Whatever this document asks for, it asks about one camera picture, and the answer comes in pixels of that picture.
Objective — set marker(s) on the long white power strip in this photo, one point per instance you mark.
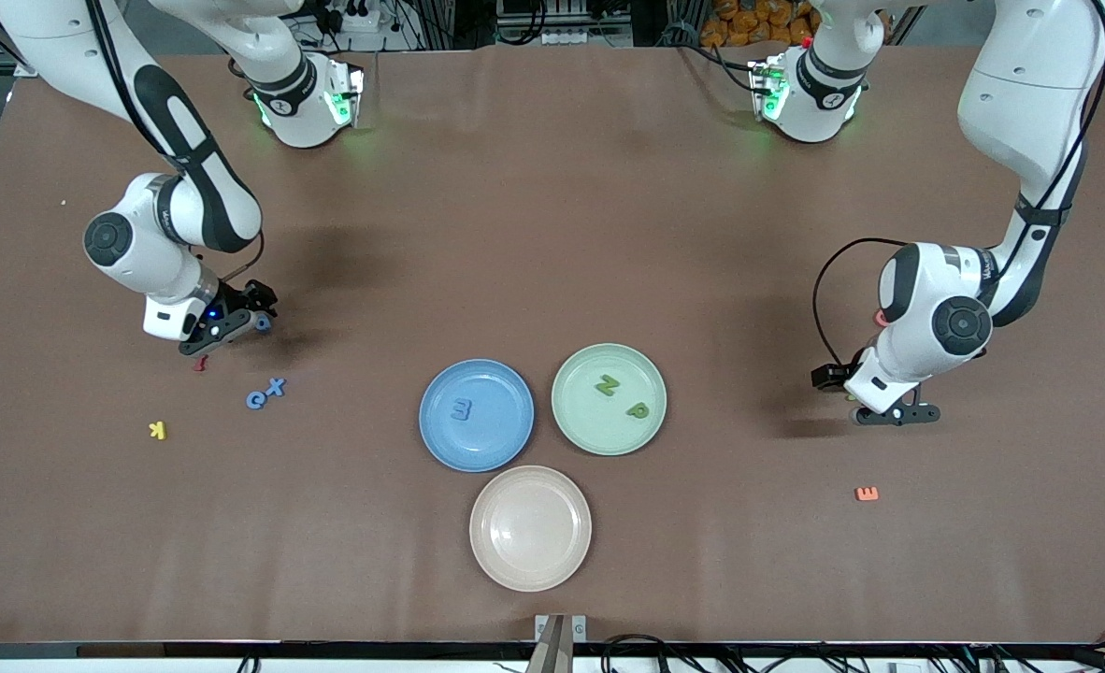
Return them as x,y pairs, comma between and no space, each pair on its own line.
599,39

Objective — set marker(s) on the blue foam letter G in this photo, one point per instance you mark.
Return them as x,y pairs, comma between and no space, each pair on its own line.
250,400

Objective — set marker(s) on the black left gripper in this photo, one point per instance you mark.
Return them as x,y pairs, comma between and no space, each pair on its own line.
834,376

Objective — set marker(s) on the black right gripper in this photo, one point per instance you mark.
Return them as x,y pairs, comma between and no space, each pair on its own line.
237,303

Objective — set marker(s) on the white power strip with plugs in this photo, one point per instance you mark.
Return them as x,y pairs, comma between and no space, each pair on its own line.
370,26

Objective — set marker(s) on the pile of orange objects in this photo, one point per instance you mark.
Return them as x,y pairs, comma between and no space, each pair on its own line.
749,26

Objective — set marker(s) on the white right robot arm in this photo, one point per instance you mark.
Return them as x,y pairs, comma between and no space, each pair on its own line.
207,196

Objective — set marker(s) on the yellow foam letter K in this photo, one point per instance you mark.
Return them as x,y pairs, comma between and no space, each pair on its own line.
161,430

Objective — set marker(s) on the green foam letter P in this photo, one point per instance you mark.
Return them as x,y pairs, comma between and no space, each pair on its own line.
641,409

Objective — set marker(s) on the blue foam letter X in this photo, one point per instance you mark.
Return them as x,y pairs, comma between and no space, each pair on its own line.
276,387

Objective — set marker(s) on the blue foam letter E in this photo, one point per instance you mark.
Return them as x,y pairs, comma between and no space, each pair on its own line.
462,409

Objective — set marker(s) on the tan wedge post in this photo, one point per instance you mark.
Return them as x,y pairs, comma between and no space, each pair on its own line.
552,650

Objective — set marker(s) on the blue foam letter a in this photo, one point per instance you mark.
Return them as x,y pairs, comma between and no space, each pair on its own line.
265,328

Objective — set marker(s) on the blue plate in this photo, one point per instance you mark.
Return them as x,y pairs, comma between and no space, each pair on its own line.
476,449

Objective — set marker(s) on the table front edge rail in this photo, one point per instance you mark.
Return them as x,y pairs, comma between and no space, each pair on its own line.
328,650

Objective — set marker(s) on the green foam letter Z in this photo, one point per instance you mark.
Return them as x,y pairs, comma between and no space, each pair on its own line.
608,385

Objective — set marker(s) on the brown table cover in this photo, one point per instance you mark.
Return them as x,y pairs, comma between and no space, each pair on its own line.
552,234

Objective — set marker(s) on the silver metal bracket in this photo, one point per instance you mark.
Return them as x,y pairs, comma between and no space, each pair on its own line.
579,628

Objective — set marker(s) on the green plate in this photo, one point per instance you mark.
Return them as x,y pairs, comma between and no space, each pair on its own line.
609,435

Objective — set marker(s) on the orange foam letter E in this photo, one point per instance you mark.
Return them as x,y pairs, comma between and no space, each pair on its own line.
874,494

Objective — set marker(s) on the beige plate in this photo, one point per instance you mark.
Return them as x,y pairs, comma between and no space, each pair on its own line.
530,528

